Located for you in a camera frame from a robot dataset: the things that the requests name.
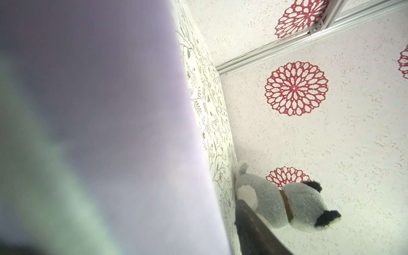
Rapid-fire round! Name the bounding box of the grey husky plush toy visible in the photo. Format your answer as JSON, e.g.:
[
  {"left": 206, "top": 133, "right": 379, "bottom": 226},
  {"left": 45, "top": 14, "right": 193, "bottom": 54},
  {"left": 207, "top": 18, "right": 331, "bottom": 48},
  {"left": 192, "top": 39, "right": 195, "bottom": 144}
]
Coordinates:
[{"left": 235, "top": 162, "right": 342, "bottom": 233}]

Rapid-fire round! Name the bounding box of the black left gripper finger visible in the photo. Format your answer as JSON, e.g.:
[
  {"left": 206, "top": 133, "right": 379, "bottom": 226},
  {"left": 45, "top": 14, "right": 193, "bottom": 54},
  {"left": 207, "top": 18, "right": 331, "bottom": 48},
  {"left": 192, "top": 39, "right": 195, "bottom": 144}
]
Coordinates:
[{"left": 235, "top": 200, "right": 292, "bottom": 255}]

